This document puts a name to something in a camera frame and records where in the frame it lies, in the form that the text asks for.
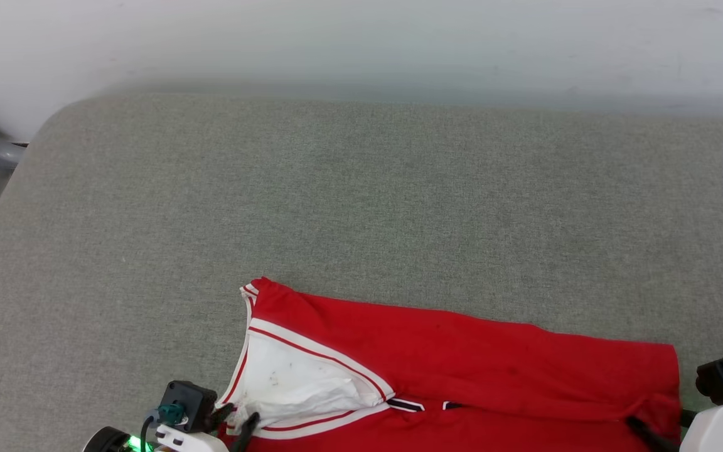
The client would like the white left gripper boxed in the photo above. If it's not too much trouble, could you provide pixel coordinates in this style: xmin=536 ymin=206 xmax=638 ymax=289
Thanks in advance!
xmin=154 ymin=403 xmax=261 ymax=452

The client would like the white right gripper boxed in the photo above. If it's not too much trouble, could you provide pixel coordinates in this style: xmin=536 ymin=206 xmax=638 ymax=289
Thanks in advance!
xmin=626 ymin=393 xmax=723 ymax=452

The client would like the red and white shirt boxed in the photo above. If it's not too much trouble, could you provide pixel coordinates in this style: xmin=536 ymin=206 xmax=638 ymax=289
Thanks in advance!
xmin=217 ymin=276 xmax=683 ymax=452

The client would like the black round green status light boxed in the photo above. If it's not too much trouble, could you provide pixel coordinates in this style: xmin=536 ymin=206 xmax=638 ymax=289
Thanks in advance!
xmin=82 ymin=426 xmax=144 ymax=452

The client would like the grey fabric sofa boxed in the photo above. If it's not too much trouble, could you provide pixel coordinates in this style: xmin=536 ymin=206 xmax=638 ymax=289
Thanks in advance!
xmin=0 ymin=91 xmax=723 ymax=452

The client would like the thin black cable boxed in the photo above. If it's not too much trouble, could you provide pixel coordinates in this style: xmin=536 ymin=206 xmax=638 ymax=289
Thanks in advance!
xmin=141 ymin=409 xmax=163 ymax=452

